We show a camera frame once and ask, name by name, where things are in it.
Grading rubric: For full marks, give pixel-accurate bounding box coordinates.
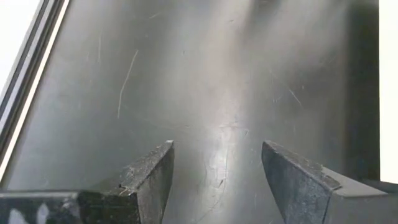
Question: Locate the black table mat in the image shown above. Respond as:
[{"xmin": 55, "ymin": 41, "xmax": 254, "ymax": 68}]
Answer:
[{"xmin": 0, "ymin": 0, "xmax": 381, "ymax": 224}]

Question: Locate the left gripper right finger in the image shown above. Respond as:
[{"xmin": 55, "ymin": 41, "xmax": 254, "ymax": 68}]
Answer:
[{"xmin": 261, "ymin": 140, "xmax": 398, "ymax": 224}]

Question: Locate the black aluminium table frame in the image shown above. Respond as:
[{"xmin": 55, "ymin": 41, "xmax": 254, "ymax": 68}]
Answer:
[{"xmin": 0, "ymin": 0, "xmax": 71, "ymax": 182}]

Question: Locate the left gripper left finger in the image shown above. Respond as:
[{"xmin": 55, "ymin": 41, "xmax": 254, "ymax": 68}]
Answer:
[{"xmin": 76, "ymin": 139, "xmax": 175, "ymax": 224}]

